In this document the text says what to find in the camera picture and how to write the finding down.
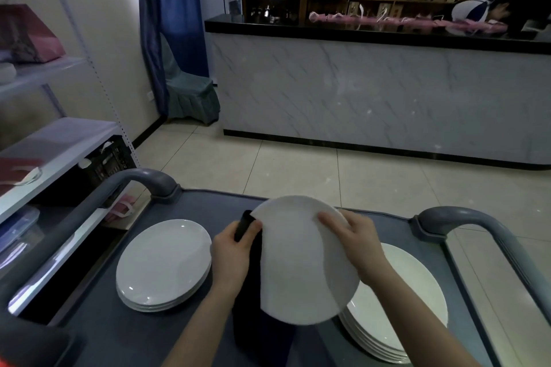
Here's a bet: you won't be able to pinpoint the person's left hand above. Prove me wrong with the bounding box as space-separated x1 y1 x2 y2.
209 219 263 294

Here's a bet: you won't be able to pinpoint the person's right hand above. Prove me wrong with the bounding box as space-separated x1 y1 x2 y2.
317 209 390 288

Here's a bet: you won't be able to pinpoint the stack of white plates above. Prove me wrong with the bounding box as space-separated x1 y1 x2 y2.
337 243 448 364

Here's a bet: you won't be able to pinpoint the white round plate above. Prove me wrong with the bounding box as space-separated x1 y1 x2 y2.
250 195 360 326
115 219 212 313

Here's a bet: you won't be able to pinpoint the dark blue cleaning cloth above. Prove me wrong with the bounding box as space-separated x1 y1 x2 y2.
232 209 298 367

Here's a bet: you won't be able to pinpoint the person's right forearm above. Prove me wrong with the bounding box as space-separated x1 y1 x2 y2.
361 267 479 367

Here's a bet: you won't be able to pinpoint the person's left forearm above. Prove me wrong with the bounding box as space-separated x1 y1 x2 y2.
161 284 250 367

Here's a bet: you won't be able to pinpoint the grey service cart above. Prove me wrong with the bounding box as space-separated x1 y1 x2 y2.
0 167 551 367

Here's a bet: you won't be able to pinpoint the black plastic crate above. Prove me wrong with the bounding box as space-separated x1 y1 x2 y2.
79 135 138 206

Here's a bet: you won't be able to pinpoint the marble bar counter black top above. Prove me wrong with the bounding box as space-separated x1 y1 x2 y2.
204 14 551 171

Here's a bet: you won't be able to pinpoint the chair with grey-green cover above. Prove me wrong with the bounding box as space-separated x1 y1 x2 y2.
160 33 221 126

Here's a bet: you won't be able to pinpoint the white metal shelf rack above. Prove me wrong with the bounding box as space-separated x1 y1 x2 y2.
0 0 141 316

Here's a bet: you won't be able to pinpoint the clear container blue lid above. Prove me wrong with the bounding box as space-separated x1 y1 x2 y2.
0 206 42 251

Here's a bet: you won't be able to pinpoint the row of pink bags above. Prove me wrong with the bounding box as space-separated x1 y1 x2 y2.
309 11 509 34

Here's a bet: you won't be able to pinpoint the blue curtain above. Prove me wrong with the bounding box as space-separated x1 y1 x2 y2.
137 0 211 118

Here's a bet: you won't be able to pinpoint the pink bag white handles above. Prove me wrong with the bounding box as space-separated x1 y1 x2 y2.
105 194 143 219

